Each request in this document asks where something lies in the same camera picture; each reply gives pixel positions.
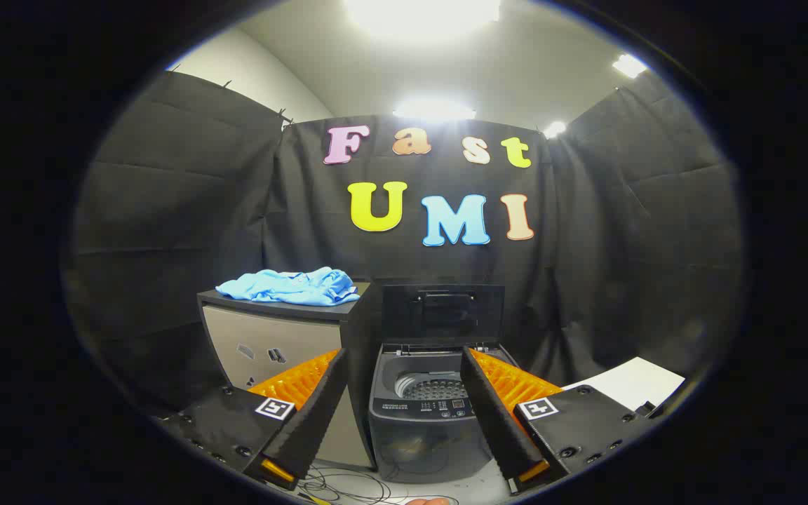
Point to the black backdrop cloth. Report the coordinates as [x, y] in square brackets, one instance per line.
[446, 266]

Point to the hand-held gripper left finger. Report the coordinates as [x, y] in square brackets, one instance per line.
[320, 407]

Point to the white board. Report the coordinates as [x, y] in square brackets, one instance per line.
[635, 382]

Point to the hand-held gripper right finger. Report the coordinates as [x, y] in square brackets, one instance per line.
[492, 414]

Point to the ceiling light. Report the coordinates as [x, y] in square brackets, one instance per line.
[628, 65]
[434, 110]
[421, 14]
[555, 129]

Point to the light blue polo shirt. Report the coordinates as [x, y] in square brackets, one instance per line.
[292, 287]

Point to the grey cabinet with dark top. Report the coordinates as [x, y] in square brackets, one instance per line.
[271, 330]

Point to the grey washing machine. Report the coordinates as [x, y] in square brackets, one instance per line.
[418, 435]

